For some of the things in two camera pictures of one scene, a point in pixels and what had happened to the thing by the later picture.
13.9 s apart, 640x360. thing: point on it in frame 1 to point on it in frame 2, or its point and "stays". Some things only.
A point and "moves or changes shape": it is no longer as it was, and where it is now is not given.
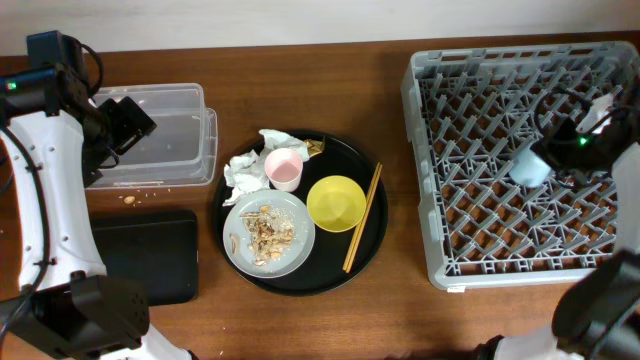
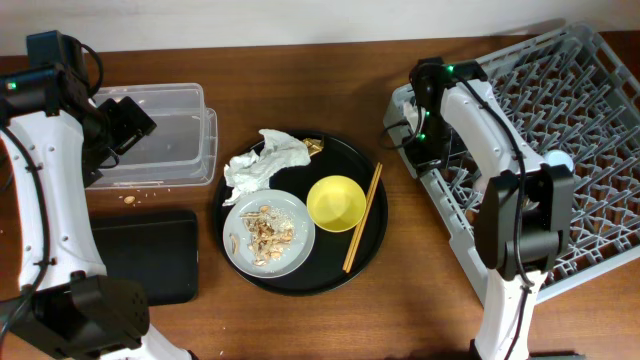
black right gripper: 549,145 to 421,160
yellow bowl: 336,203 stays
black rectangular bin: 156,249 stays
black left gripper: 136,123 stays
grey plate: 269,234 stays
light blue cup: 529,169 moves or changes shape
